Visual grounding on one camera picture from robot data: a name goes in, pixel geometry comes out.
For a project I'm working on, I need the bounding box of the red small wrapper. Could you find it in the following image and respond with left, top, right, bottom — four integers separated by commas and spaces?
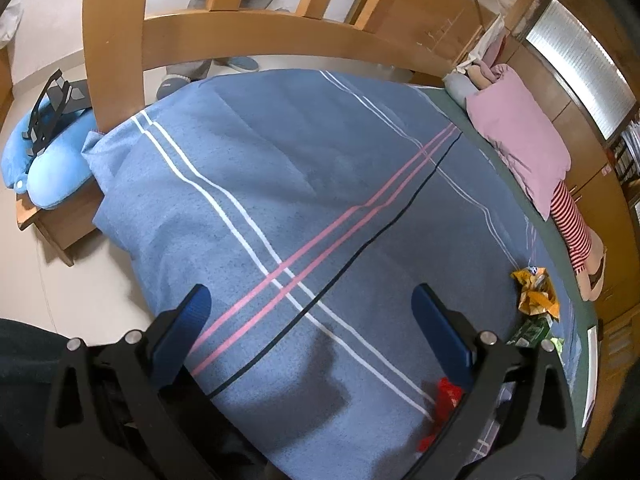
418, 377, 465, 453

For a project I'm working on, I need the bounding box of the dark green box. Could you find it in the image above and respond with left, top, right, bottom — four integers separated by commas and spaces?
506, 314, 553, 348

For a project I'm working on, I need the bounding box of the orange snack bag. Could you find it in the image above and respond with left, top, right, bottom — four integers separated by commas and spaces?
511, 266, 560, 321

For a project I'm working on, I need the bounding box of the green bed mattress cover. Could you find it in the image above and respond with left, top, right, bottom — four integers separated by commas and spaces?
416, 86, 598, 443

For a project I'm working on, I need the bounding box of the white flat board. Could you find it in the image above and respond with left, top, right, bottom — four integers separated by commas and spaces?
582, 325, 599, 428

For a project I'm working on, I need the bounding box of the striped plush doll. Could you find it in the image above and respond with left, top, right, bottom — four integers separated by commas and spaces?
550, 181, 606, 301

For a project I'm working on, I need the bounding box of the wooden bedside stool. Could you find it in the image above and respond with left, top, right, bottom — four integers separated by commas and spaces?
15, 179, 103, 266

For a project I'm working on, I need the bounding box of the blue plaid blanket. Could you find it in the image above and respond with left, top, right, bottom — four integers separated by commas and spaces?
82, 70, 552, 479

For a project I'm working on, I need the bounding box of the pink pillow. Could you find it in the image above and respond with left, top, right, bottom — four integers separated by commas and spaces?
466, 64, 572, 219

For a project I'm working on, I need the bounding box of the blue neck pillow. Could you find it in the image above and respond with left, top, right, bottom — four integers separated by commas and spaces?
1, 108, 96, 210

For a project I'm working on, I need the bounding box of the grey slipper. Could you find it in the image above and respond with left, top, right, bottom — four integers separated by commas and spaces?
156, 74, 192, 101

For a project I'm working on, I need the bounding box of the black folding stand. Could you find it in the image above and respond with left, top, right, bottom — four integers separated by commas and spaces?
22, 70, 92, 157

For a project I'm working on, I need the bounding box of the wooden bed frame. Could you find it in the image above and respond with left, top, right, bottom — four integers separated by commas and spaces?
82, 0, 500, 132

